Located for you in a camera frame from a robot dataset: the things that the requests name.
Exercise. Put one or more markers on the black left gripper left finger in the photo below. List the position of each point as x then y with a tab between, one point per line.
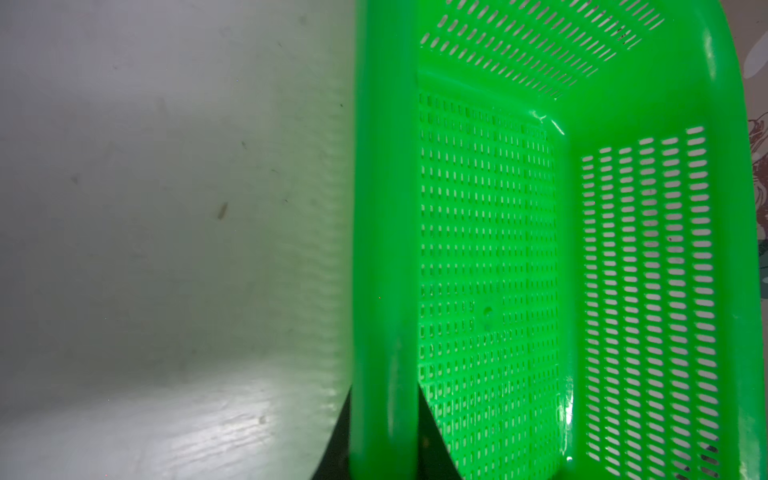
334	464

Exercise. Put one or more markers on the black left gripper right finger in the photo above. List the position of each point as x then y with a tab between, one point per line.
434	460

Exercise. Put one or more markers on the green plastic perforated basket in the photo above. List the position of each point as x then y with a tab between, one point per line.
555	238

